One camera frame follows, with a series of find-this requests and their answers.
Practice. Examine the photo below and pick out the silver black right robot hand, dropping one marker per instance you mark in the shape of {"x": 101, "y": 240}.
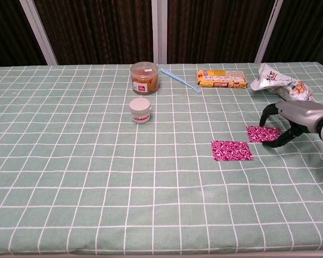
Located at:
{"x": 301, "y": 114}

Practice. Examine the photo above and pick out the pink patterned square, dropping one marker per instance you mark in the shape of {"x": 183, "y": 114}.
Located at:
{"x": 263, "y": 133}
{"x": 231, "y": 151}

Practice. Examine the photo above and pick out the crumpled white snack bag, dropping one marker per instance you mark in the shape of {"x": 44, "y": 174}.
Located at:
{"x": 277, "y": 80}

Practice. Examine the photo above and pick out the dark ribbed partition panel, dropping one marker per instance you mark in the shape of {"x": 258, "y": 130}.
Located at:
{"x": 97, "y": 32}
{"x": 218, "y": 32}
{"x": 8, "y": 32}
{"x": 307, "y": 29}

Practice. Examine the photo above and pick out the yellow biscuit pack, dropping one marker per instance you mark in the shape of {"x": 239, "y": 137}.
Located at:
{"x": 220, "y": 79}

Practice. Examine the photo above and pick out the light blue plastic stick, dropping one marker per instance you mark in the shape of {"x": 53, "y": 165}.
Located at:
{"x": 177, "y": 78}

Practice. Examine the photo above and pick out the clear jar with brown snacks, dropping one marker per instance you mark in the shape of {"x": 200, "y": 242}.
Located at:
{"x": 144, "y": 79}

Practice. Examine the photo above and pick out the small white lidded jar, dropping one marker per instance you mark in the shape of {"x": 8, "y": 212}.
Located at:
{"x": 140, "y": 110}

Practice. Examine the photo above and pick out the green checked tablecloth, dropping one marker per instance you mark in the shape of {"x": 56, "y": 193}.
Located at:
{"x": 97, "y": 174}

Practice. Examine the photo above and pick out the white partition frame post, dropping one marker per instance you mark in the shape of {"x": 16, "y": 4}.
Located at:
{"x": 39, "y": 35}
{"x": 269, "y": 32}
{"x": 158, "y": 32}

